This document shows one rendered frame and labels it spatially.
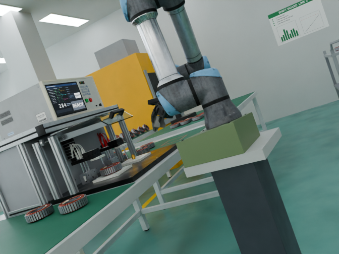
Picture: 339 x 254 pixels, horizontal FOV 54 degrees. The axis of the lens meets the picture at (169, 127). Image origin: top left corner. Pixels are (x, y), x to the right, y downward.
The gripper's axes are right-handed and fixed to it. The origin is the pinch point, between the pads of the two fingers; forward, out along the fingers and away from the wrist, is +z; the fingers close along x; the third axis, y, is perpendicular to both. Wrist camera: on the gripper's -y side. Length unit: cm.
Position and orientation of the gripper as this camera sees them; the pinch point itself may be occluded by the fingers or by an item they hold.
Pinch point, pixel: (154, 128)
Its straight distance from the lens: 177.0
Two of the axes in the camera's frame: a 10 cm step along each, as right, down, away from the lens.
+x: 7.0, 0.3, 7.2
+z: -2.8, 9.3, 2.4
